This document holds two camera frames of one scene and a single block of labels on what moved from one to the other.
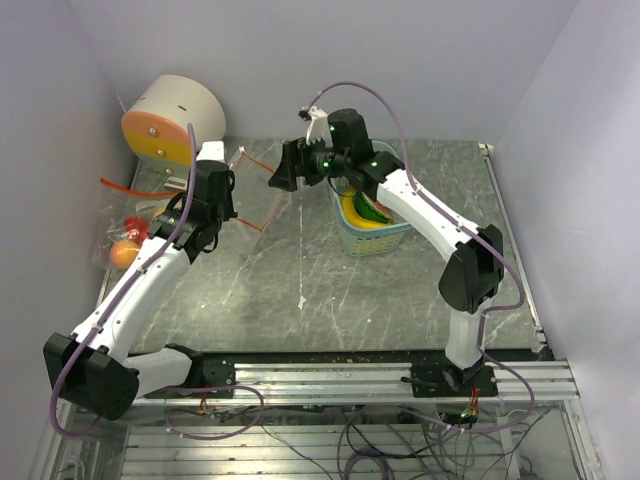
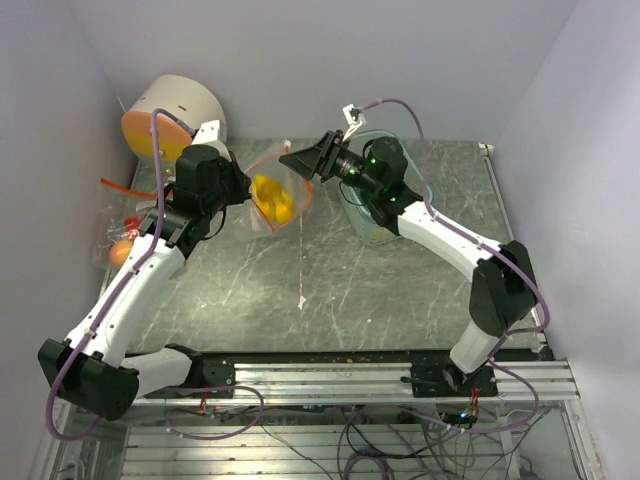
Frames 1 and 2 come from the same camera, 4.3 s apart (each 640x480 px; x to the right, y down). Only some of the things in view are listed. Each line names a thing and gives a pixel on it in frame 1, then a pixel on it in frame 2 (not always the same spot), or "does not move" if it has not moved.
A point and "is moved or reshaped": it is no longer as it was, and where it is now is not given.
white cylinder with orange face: (159, 115) does not move
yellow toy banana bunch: (347, 200) → (272, 199)
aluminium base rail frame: (335, 415) does not move
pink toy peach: (123, 253) does not move
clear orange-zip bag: (255, 200) is moved or reshaped
